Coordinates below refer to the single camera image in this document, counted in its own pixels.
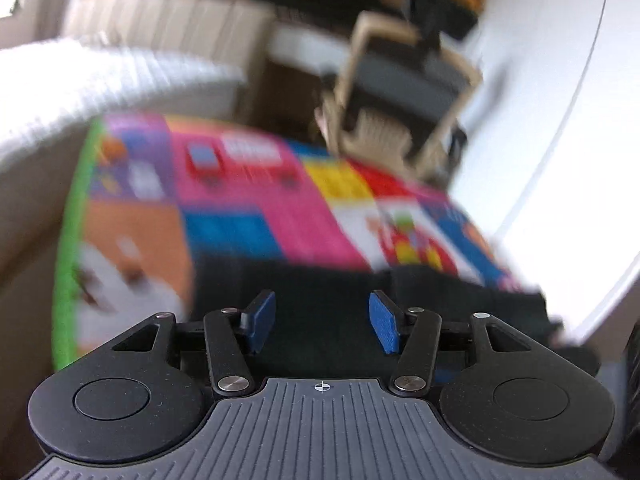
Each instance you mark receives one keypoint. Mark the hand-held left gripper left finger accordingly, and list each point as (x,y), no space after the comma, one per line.
(260,320)

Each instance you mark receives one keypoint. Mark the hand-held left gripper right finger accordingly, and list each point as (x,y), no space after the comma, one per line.
(385,320)

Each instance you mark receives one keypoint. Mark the black knit garment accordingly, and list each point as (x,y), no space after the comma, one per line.
(320,300)

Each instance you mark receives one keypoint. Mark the beige mesh office chair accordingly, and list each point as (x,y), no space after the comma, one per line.
(405,90)

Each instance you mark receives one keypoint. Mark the white desk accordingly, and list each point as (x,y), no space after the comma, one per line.
(300,40)

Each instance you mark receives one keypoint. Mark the colourful cartoon printed blanket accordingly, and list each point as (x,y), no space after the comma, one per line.
(280,210)

